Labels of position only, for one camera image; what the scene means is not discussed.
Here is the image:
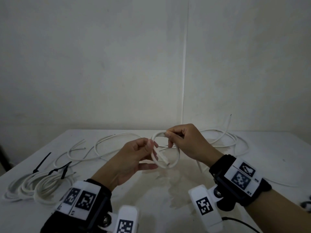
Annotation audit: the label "person's left hand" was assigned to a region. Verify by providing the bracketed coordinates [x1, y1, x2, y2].
[114, 138, 160, 187]

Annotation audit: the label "person's right hand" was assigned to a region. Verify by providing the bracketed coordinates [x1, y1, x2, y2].
[165, 123, 224, 168]

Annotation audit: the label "bunch of black zip ties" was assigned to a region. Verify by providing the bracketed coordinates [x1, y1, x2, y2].
[300, 196, 311, 213]

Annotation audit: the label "person's left forearm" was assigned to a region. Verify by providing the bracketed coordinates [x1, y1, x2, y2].
[91, 165, 127, 192]

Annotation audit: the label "person's right forearm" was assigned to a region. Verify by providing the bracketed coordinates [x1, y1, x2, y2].
[243, 189, 311, 233]

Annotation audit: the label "black right wristband white markers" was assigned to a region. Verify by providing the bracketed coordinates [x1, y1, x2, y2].
[209, 154, 272, 211]

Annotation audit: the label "black wristband white markers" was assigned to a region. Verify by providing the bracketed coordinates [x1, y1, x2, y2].
[209, 154, 272, 211]
[40, 179, 113, 233]

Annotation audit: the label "black left wristband white markers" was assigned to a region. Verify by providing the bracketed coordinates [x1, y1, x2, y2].
[40, 179, 113, 233]

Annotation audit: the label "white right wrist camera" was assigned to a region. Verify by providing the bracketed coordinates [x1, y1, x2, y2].
[188, 184, 224, 233]

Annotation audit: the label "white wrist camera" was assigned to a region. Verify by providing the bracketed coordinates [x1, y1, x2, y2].
[188, 184, 224, 233]
[107, 205, 141, 233]

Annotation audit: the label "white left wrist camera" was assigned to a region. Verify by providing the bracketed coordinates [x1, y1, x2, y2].
[107, 205, 141, 233]

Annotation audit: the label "black right camera cable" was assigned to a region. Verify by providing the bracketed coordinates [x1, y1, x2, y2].
[222, 216, 262, 233]

